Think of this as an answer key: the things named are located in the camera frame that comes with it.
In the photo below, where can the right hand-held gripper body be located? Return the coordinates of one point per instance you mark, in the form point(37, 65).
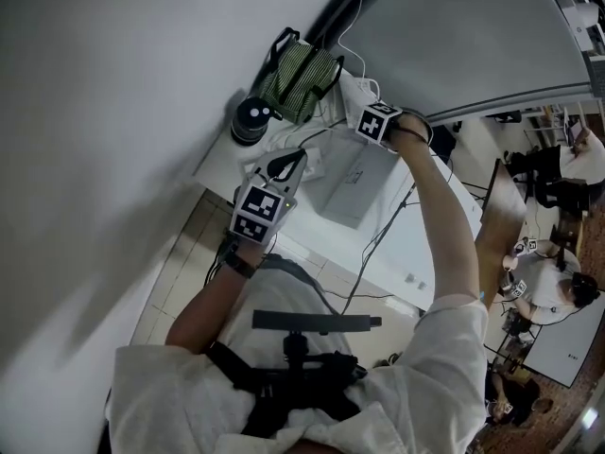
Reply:
point(375, 123)

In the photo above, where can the person's white shirt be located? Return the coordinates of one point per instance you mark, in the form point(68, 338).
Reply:
point(425, 386)

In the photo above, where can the black chest camera bar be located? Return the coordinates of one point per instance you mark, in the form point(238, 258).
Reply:
point(312, 322)

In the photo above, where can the person's left forearm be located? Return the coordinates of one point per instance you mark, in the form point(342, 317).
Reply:
point(212, 305)

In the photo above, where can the green striped bag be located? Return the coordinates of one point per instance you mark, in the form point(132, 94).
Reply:
point(298, 78)

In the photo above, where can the black box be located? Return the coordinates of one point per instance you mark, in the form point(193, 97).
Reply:
point(444, 137)

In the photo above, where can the brown wrist watch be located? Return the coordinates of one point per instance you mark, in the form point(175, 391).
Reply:
point(238, 265)

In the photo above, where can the white cup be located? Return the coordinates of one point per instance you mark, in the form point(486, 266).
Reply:
point(509, 264)

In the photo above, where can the black chest harness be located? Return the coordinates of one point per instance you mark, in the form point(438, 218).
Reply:
point(302, 390)

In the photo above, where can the white power strip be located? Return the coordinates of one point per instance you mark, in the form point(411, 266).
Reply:
point(365, 87)

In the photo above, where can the person's right forearm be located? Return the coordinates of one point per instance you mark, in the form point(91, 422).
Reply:
point(444, 225)

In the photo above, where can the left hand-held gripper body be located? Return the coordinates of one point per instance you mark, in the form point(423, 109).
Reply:
point(257, 211)

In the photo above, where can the black bottle with dotted lid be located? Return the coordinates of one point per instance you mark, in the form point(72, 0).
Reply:
point(250, 121)

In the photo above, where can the brown wooden table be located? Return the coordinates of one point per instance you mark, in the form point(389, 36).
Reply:
point(501, 225)

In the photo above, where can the person's gray trousers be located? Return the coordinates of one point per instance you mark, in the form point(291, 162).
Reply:
point(274, 291)

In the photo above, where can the white plug adapter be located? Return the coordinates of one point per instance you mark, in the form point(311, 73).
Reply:
point(316, 163)

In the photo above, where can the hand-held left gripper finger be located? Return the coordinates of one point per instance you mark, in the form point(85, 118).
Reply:
point(274, 155)
point(299, 173)

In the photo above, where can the gray partition panel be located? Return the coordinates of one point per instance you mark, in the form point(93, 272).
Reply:
point(463, 40)

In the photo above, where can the white printer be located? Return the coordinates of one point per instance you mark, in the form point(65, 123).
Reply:
point(579, 17)

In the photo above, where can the white box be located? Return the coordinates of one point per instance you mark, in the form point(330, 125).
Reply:
point(364, 187)

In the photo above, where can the white board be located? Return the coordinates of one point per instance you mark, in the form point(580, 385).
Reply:
point(567, 343)

